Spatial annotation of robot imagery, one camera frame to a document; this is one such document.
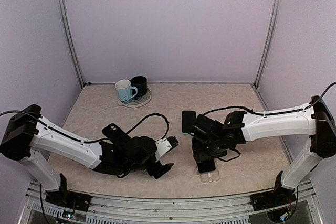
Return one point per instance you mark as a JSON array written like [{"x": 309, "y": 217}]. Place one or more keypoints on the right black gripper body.
[{"x": 214, "y": 149}]

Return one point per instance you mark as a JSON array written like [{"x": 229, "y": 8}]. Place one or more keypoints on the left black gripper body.
[{"x": 158, "y": 171}]

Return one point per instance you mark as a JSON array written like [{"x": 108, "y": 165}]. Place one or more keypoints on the clear phone case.
[{"x": 210, "y": 177}]

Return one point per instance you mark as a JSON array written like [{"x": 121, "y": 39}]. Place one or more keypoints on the light blue phone case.
[{"x": 185, "y": 133}]

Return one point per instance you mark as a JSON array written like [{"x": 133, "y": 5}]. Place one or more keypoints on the black phone case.
[{"x": 115, "y": 134}]

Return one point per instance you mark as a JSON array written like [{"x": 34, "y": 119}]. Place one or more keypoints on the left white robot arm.
[{"x": 115, "y": 154}]

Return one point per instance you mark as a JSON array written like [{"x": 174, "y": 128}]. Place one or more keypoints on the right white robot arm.
[{"x": 243, "y": 125}]

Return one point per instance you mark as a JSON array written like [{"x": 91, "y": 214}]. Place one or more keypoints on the grey patterned saucer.
[{"x": 142, "y": 101}]

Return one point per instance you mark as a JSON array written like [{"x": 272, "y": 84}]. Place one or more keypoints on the light blue mug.
[{"x": 126, "y": 91}]

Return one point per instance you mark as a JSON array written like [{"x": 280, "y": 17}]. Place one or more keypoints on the black mug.
[{"x": 140, "y": 82}]

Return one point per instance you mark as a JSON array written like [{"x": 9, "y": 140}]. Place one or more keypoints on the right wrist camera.
[{"x": 202, "y": 129}]

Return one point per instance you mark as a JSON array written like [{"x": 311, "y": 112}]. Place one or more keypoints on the front aluminium rail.
[{"x": 236, "y": 208}]

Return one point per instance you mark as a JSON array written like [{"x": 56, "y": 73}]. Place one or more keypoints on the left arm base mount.
[{"x": 61, "y": 196}]

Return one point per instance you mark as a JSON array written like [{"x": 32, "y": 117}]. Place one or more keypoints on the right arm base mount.
[{"x": 276, "y": 197}]

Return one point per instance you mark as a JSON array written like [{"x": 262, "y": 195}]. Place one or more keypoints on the right aluminium frame post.
[{"x": 268, "y": 42}]

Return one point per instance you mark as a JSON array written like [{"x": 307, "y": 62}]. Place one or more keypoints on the aluminium frame post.
[
  {"x": 70, "y": 43},
  {"x": 268, "y": 42}
]

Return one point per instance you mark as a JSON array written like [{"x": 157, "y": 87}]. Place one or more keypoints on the left aluminium frame post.
[{"x": 70, "y": 43}]

